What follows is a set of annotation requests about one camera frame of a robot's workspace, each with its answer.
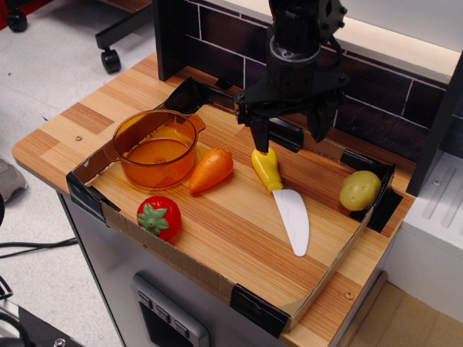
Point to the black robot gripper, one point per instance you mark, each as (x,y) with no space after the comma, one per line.
(294,82)

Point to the yellow handled white toy knife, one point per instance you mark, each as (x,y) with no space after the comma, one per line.
(290,203)

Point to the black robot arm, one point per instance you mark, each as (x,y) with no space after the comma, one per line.
(296,24)

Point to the cardboard fence with black tape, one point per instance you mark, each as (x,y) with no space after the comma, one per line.
(231,265)

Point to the orange transparent plastic pot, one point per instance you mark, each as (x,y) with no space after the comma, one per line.
(156,148)

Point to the orange toy carrot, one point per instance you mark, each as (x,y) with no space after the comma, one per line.
(214,166)

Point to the yellow toy potato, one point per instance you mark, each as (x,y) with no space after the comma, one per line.
(359,190)

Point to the dark brick backsplash panel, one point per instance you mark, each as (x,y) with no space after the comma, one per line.
(385,106)

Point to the red toy strawberry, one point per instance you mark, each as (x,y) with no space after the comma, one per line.
(160,216)

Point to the black chair caster wheel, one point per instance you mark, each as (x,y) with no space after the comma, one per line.
(110,61)

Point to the grey toy oven front panel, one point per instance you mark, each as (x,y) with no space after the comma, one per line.
(165,322)

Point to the black caster wheel far left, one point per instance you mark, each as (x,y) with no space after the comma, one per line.
(17,21)

